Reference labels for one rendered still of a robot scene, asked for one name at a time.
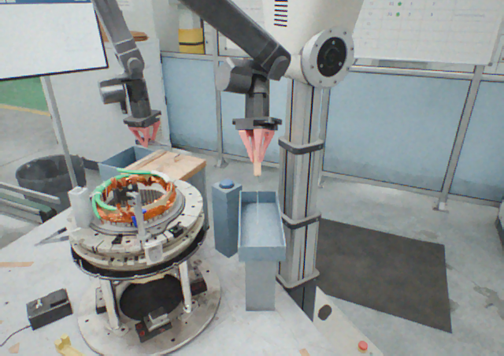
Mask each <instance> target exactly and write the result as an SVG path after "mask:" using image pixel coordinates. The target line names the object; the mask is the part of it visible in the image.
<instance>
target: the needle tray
mask: <svg viewBox="0 0 504 356"><path fill-rule="evenodd" d="M257 192H258V193H257ZM238 249H239V262H245V286H246V311H271V310H275V305H274V298H275V275H276V261H286V251H287V245H286V239H285V237H284V230H283V225H282V220H281V215H280V206H279V200H278V195H277V191H240V192H239V245H238Z"/></svg>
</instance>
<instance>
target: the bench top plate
mask: <svg viewBox="0 0 504 356"><path fill-rule="evenodd" d="M71 209H72V207H71V206H70V207H69V208H68V209H66V210H64V211H63V212H61V214H59V215H57V216H56V217H53V218H52V219H50V220H49V221H47V222H46V223H44V224H42V225H40V226H39V227H37V228H36V229H34V230H32V231H31V232H29V233H27V234H25V235H23V236H22V237H20V238H19V239H17V240H15V241H14V242H12V243H11V244H9V245H8V246H6V247H5V248H3V249H1V250H0V262H30V261H34V264H32V265H31V266H30V267H20V268H0V320H4V321H3V322H2V324H1V325H0V345H1V344H2V343H4V342H5V341H6V340H7V338H8V337H9V336H11V335H12V334H13V333H14V332H17V331H19V330H21V329H22V328H25V327H27V326H29V325H30V324H29V321H28V315H27V309H26V303H27V302H31V301H33V300H36V299H40V298H42V297H44V296H47V295H48V294H49V293H52V292H54V291H56V290H58V289H60V288H67V291H68V294H69V299H70V302H71V306H72V311H73V314H72V315H70V316H67V317H66V318H65V319H64V317H63V318H62V319H60V320H57V321H55V322H52V323H50V324H47V325H46V326H45V327H42V328H39V329H36V330H35V331H32V328H31V327H29V328H26V329H24V330H22V331H20V332H18V333H16V334H15V335H13V336H11V337H10V338H9V339H8V340H7V342H6V343H5V344H4V345H3V346H2V347H0V356H63V355H61V354H59V353H58V352H57V351H56V348H55V346H54V342H55V341H56V340H57V339H58V338H59V339H61V338H60V336H62V335H63V334H64V333H65V334H66V335H67V334H68V336H69V340H70V343H71V347H73V348H75V349H77V350H79V351H81V352H82V353H84V354H86V355H87V356H105V355H103V354H100V353H98V352H97V351H95V350H93V349H92V348H91V347H89V346H88V345H87V343H86V342H85V341H84V339H83V337H82V336H81V334H80V330H79V326H78V321H77V314H78V309H79V306H80V302H81V300H82V297H83V295H84V293H85V291H86V290H87V289H88V287H89V286H90V285H91V284H92V282H93V281H95V280H96V279H97V278H94V277H92V276H90V278H91V281H89V277H88V275H87V274H85V273H83V272H81V271H80V270H79V269H78V268H77V267H76V266H75V263H73V261H72V256H71V252H70V247H71V245H70V242H69V240H66V241H52V242H45V243H41V244H39V245H37V246H34V245H36V244H37V243H40V242H37V243H33V242H35V241H39V240H41V239H45V238H46V237H48V236H49V235H52V234H53V233H55V232H57V230H59V229H61V228H64V227H66V225H67V224H70V221H69V222H68V221H67V217H68V215H69V212H70V210H71ZM209 225H210V228H209V229H208V230H207V231H206V237H205V238H204V241H203V243H202V245H201V246H199V249H198V250H197V251H196V252H195V253H194V254H195V255H198V256H199V257H200V258H203V259H204V260H206V261H207V262H208V263H210V264H211V265H212V267H213V268H214V270H215V271H216V273H217V275H218V276H219V278H220V284H221V298H220V301H219V304H218V307H217V310H216V312H215V314H214V315H213V317H212V319H211V320H210V322H209V323H208V325H207V326H206V327H205V328H204V329H203V330H202V331H201V332H200V333H199V334H198V335H197V336H196V337H195V338H193V339H192V340H191V341H189V342H188V343H185V344H184V345H183V346H180V347H178V348H176V349H175V350H173V351H171V352H169V353H167V354H163V355H160V356H301V355H300V353H299V352H298V350H300V349H302V348H304V347H305V348H306V351H307V352H308V354H309V355H310V356H340V354H339V353H338V352H337V351H336V350H335V348H334V347H333V346H332V345H331V344H330V342H329V341H328V340H327V339H326V338H325V336H324V335H323V334H322V333H321V331H320V330H319V329H318V328H316V327H315V326H314V324H313V323H312V322H311V321H310V320H309V318H308V317H307V316H306V315H305V313H304V312H303V311H302V310H301V309H300V308H299V306H298V305H297V304H296V303H295V301H294V300H293V299H292V298H291V297H290V295H289V294H288V293H287V292H286V291H285V290H284V289H283V288H282V286H281V285H280V284H279V283H278V282H276V280H275V298H274V305H275V310H271V311H246V286H245V262H239V252H238V253H237V254H235V255H234V256H232V257H231V258H227V257H225V256H224V255H223V254H221V253H220V252H218V251H217V250H215V237H214V223H213V219H212V218H209ZM232 314H233V315H235V316H233V315H232ZM236 317H237V318H238V320H239V321H240V322H236V321H238V320H237V318H236ZM6 318H8V319H6ZM234 322H235V323H234ZM11 325H12V326H11ZM4 326H5V327H4ZM10 326H11V327H10ZM3 327H4V328H3ZM18 329H19V330H18ZM6 330H9V331H6ZM74 330H75V332H74ZM3 332H4V333H3ZM73 332H74V333H73ZM6 333H7V334H6ZM4 336H6V337H4ZM11 338H12V339H11ZM46 338H47V339H46ZM14 340H15V341H14ZM19 342H20V346H19V350H18V353H10V352H9V348H10V347H12V346H14V345H15V344H17V343H19ZM207 347H208V348H207ZM206 348H207V349H206ZM36 350H39V351H36ZM204 350H205V353H204ZM31 351H34V352H31Z"/></svg>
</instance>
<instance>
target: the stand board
mask: <svg viewBox="0 0 504 356"><path fill-rule="evenodd" d="M160 151H162V150H157V151H155V152H154V153H152V154H149V155H148V156H146V157H144V158H142V159H141V160H139V161H137V162H136V163H134V164H132V165H130V167H128V168H126V169H127V170H130V169H131V168H133V167H134V165H137V164H139V163H140V162H141V161H144V160H145V159H147V158H149V157H150V156H153V155H155V154H156V153H158V152H160ZM176 155H177V153H173V152H169V151H167V152H166V153H164V154H163V155H161V156H160V157H158V158H155V159H154V160H153V161H150V162H148V163H146V164H145V165H143V167H142V168H140V169H138V170H136V171H150V172H152V171H157V168H158V167H160V166H161V165H164V171H163V172H161V173H163V174H165V175H166V176H167V177H168V178H171V179H175V180H180V181H183V182H185V181H187V180H188V179H190V178H191V177H192V176H193V175H194V174H196V173H197V172H199V171H200V170H201V169H204V168H205V167H206V159H203V158H196V157H192V156H188V155H184V154H181V155H180V160H178V161H176V162H174V157H175V156H176Z"/></svg>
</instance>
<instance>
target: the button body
mask: <svg viewBox="0 0 504 356"><path fill-rule="evenodd" d="M226 180H230V179H229V178H227V179H226ZM232 182H234V183H235V186H234V187H233V188H231V189H222V188H220V187H219V183H220V182H218V183H216V184H214V185H212V199H213V223H214V237H215V250H217V251H218V252H220V253H221V254H223V255H224V256H225V257H227V258H231V257H232V256H234V255H235V254H237V253H238V252H239V249H238V245H239V192H240V191H243V185H242V184H238V183H236V182H235V181H233V180H232Z"/></svg>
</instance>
